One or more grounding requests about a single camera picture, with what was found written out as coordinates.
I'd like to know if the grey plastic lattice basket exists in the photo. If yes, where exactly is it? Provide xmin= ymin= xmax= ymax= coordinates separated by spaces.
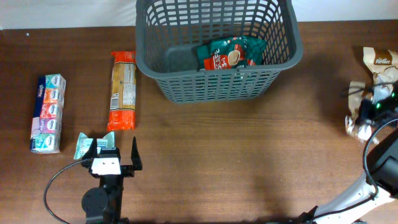
xmin=136 ymin=0 xmax=303 ymax=103

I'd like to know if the multicolour Kleenex tissue pack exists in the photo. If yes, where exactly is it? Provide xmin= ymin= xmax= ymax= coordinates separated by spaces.
xmin=30 ymin=73 xmax=67 ymax=154

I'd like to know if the beige brown grain bag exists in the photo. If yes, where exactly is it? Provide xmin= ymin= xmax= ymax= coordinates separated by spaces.
xmin=345 ymin=81 xmax=382 ymax=142

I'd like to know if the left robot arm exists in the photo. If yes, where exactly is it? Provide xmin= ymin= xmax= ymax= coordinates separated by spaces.
xmin=81 ymin=138 xmax=142 ymax=224

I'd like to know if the beige white rice bag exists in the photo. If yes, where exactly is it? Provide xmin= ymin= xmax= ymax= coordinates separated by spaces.
xmin=363 ymin=47 xmax=397 ymax=84

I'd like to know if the orange spaghetti packet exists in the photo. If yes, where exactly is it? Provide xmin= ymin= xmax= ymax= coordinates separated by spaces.
xmin=107 ymin=51 xmax=137 ymax=131

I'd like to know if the green Nescafe coffee bag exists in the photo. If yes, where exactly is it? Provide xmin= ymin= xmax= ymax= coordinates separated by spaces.
xmin=197 ymin=35 xmax=267 ymax=70

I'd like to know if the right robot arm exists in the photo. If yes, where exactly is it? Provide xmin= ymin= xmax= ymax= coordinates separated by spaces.
xmin=299 ymin=81 xmax=397 ymax=223

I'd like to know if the light green wet wipes pack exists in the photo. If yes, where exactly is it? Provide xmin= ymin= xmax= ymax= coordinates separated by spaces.
xmin=73 ymin=131 xmax=115 ymax=160

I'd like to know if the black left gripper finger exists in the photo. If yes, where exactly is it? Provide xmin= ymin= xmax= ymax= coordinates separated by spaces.
xmin=131 ymin=137 xmax=142 ymax=166
xmin=85 ymin=139 xmax=98 ymax=159

